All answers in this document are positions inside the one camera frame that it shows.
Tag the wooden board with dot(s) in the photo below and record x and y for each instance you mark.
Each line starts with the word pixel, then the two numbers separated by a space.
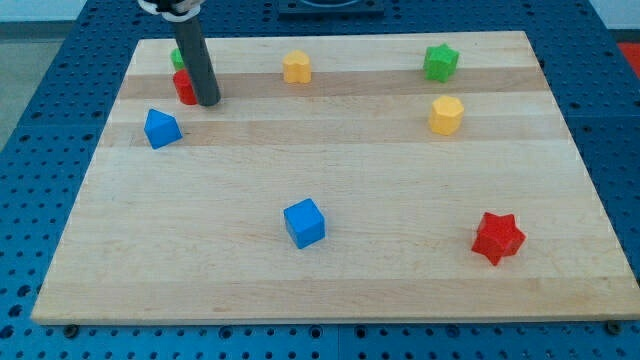
pixel 194 232

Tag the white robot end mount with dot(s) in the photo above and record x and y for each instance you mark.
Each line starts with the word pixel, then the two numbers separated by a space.
pixel 175 11

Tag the blue cube block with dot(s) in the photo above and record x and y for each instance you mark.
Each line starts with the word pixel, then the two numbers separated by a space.
pixel 304 223

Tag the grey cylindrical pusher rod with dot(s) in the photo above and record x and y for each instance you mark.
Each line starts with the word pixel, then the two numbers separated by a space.
pixel 196 57

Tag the red circle block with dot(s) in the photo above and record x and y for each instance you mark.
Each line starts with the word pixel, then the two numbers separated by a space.
pixel 183 87

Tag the blue triangle block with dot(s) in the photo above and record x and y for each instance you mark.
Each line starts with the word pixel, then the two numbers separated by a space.
pixel 161 129

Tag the yellow heart block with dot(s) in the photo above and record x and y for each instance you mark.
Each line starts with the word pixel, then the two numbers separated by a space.
pixel 297 67

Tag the red star block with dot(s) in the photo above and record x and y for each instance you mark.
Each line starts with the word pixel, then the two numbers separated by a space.
pixel 498 236

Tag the green star block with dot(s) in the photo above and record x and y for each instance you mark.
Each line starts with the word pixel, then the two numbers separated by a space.
pixel 440 62

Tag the yellow hexagon block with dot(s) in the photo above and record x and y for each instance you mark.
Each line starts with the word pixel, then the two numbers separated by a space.
pixel 446 115

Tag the green circle block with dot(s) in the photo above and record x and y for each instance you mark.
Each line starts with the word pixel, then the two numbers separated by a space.
pixel 176 59

